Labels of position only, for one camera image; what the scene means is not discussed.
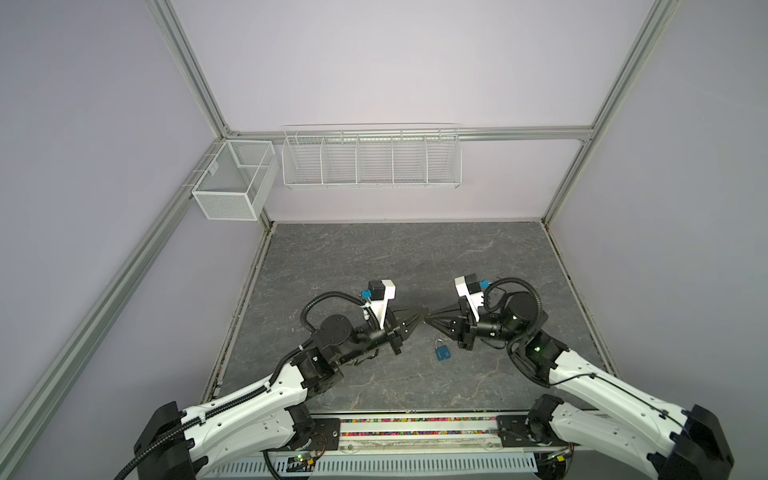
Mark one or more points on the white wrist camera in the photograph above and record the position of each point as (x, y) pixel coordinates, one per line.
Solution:
(376, 298)
(471, 289)

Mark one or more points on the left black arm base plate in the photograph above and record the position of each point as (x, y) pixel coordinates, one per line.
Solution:
(318, 434)

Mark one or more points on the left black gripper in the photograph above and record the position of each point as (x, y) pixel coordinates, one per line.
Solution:
(401, 327)

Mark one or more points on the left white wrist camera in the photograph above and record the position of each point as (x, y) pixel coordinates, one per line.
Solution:
(376, 298)

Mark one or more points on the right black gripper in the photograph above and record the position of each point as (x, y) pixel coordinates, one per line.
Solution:
(462, 327)

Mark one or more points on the white vented cable duct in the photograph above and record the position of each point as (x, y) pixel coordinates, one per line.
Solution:
(386, 466)

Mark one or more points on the aluminium front rail frame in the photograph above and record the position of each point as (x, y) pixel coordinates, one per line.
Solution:
(414, 429)

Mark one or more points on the blue padlock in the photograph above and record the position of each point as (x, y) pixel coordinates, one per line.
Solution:
(442, 350)

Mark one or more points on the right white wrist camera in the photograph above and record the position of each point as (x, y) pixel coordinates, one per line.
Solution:
(471, 289)

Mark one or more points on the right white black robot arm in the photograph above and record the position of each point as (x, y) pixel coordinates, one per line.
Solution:
(658, 438)

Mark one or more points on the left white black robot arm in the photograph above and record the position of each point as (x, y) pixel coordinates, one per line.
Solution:
(162, 452)

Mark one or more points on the white mesh box basket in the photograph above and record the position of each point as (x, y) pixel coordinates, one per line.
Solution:
(236, 182)

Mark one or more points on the white wire shelf basket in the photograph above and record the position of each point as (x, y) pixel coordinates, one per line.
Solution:
(372, 156)

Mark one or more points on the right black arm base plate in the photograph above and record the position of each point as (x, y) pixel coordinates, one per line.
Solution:
(516, 430)

